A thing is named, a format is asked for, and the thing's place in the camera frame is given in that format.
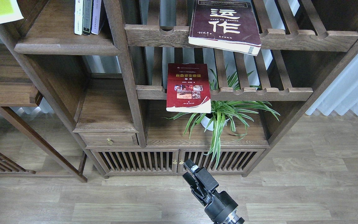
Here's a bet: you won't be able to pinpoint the spider plant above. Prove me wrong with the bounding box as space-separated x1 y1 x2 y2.
171 82 279 165

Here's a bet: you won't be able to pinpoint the white curtain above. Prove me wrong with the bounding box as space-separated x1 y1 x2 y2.
306 54 358 116

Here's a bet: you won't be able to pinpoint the dark wooden bookshelf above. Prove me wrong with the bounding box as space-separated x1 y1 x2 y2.
0 0 358 178

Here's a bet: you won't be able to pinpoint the dark green standing book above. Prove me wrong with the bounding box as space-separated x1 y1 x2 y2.
82 0 93 36

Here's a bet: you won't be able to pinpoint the white standing book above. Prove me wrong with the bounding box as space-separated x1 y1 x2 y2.
74 0 84 35

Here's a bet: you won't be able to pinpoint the red book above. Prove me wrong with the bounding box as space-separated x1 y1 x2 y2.
166 63 211 113

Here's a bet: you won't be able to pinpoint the white plant pot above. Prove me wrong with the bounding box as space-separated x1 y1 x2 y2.
201 113 229 132

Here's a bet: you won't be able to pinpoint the brass cabinet door knobs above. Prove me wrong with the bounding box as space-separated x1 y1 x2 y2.
172 159 184 165

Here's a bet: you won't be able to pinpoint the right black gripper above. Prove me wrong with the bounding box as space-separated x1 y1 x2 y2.
183 159 244 224

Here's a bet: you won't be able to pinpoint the dark maroon book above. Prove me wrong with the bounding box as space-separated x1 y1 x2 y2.
188 0 261 56

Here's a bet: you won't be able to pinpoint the brass drawer knob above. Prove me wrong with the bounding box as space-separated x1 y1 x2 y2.
106 138 114 146

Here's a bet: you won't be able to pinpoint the lavender standing book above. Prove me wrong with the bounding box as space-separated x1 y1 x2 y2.
91 0 106 35

